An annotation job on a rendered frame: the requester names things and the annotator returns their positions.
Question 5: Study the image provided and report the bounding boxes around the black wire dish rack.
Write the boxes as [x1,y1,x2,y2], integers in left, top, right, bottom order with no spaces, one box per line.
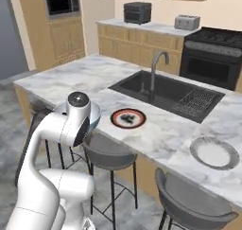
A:
[171,87,222,118]

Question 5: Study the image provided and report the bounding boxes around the silver toaster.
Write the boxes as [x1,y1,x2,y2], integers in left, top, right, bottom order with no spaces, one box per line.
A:
[173,13,201,31]

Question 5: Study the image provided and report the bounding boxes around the black kitchen sink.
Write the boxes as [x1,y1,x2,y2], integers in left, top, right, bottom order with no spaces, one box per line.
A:
[108,69,227,125]

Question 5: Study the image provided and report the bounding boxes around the grey curved sink tap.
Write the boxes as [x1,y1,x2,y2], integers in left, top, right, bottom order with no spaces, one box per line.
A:
[147,50,171,104]

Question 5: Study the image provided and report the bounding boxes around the wooden base cupboards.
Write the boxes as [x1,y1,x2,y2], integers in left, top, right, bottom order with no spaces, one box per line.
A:
[96,23,185,77]

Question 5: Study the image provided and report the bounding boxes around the grey bar stool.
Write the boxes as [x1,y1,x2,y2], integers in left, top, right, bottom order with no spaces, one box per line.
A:
[154,167,240,230]
[81,132,139,230]
[29,100,78,171]

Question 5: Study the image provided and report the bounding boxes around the built-in microwave oven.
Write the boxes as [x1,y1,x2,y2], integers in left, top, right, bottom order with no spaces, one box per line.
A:
[43,0,81,19]

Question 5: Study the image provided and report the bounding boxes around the black stove with oven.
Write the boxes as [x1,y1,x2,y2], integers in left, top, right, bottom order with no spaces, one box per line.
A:
[179,27,242,92]

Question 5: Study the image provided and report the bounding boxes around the dark chicken drumstick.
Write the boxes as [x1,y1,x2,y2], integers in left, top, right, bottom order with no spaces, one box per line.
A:
[121,113,136,124]

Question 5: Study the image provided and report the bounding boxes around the tall wooden cupboard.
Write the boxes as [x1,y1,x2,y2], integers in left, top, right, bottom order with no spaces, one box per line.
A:
[16,0,87,73]

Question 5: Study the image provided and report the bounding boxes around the wooden kitchen island base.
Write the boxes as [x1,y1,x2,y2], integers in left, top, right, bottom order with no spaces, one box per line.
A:
[13,83,242,230]

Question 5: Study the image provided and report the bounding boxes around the red rimmed plate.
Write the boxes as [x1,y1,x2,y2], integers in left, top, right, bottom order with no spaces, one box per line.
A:
[110,107,147,130]

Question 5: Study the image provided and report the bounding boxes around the black toaster oven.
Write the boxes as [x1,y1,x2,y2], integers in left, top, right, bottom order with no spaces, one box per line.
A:
[123,1,153,26]

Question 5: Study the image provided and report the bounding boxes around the white plate with grey rim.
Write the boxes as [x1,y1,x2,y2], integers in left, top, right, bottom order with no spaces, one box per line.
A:
[189,135,241,171]

